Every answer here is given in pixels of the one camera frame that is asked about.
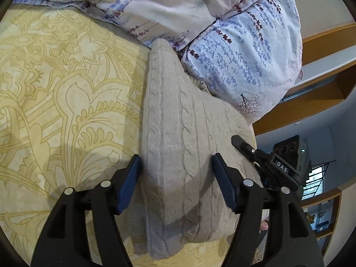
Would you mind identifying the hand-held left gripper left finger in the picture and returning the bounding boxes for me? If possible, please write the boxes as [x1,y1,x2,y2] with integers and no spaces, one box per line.
[30,154,142,267]

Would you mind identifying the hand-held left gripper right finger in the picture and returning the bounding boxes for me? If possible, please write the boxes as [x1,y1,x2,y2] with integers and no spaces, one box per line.
[212,154,325,267]

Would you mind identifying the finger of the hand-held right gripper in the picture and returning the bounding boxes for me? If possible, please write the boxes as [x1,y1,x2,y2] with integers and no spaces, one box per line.
[232,135,271,173]

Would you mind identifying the beige cable-knit sweater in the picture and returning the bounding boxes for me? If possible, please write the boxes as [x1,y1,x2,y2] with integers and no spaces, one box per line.
[126,38,265,259]

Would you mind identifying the window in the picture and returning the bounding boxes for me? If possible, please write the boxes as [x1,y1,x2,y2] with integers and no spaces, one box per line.
[302,165,327,201]

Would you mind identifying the wooden shelf unit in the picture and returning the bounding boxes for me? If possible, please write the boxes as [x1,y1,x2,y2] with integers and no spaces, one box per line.
[300,188,342,240]

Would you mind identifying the blue floral tree-print pillow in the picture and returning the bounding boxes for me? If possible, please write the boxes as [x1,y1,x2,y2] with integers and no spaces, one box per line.
[174,0,304,123]

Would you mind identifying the yellow patterned bed sheet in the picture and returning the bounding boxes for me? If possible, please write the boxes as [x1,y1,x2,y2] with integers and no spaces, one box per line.
[0,4,240,267]

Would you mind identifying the pale floral duvet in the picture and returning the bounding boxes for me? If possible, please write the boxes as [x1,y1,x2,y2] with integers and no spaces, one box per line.
[12,0,290,52]

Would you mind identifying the wooden headboard frame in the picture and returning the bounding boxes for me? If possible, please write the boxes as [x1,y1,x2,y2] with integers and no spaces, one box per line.
[254,24,356,136]

